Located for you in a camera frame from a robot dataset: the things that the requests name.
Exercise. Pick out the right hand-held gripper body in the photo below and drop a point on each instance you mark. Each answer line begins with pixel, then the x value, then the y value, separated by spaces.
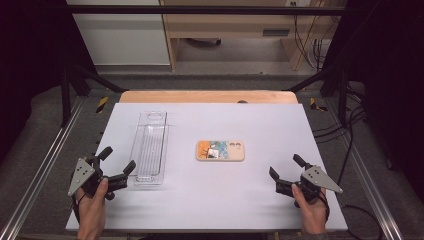
pixel 315 181

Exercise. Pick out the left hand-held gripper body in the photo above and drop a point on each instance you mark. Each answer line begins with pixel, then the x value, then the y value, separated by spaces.
pixel 87 176

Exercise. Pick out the clear plastic tray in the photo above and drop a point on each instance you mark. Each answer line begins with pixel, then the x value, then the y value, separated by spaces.
pixel 150 150

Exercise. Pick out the person's right hand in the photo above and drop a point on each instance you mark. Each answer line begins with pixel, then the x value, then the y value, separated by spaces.
pixel 311 215

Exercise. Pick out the person's left hand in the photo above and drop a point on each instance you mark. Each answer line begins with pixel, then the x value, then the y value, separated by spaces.
pixel 91 213

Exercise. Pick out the yellow black tape marker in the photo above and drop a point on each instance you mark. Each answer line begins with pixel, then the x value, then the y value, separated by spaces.
pixel 316 105
pixel 102 104

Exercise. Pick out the white table board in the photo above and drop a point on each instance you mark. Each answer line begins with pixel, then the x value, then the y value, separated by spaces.
pixel 213 193

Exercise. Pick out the wooden table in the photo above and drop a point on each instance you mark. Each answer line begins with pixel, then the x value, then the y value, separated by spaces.
pixel 200 96

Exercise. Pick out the white cabinet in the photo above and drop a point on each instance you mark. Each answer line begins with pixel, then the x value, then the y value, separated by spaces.
pixel 123 40

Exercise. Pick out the black curtain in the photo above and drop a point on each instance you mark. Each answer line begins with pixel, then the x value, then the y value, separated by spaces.
pixel 30 66
pixel 390 83

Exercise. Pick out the wooden desk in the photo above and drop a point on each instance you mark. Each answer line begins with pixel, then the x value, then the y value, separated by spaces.
pixel 233 25

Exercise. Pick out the aluminium rail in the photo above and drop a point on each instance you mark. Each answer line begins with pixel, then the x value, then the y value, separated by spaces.
pixel 366 176
pixel 43 166

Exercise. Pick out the black frame strut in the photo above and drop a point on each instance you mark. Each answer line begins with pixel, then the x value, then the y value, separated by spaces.
pixel 313 78
pixel 96 80

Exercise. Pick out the black horizontal frame bar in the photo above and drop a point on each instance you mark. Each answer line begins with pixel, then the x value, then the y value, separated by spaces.
pixel 200 10

